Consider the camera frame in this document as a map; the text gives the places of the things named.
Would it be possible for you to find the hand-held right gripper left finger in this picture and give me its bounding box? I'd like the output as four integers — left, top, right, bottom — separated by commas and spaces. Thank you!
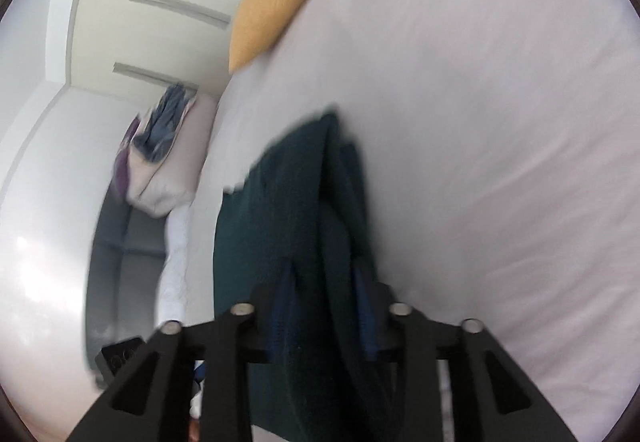
65, 262, 297, 442

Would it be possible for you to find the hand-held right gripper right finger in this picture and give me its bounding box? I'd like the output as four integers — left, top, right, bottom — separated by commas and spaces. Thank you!
351, 266, 576, 442

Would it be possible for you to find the dark green garment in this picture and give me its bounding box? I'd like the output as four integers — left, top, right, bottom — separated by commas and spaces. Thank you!
212, 109, 403, 442

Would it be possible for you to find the black device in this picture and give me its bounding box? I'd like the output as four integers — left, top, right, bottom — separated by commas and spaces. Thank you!
94, 334, 147, 379

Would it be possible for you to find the bed with white sheet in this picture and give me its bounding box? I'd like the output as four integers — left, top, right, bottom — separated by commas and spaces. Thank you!
154, 0, 640, 442

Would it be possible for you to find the cream wardrobe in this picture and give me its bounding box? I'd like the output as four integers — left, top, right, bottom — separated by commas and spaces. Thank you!
65, 0, 283, 99

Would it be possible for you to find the grey wardrobe handle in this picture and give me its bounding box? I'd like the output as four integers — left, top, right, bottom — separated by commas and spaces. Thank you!
113, 62, 173, 86
129, 0, 230, 27

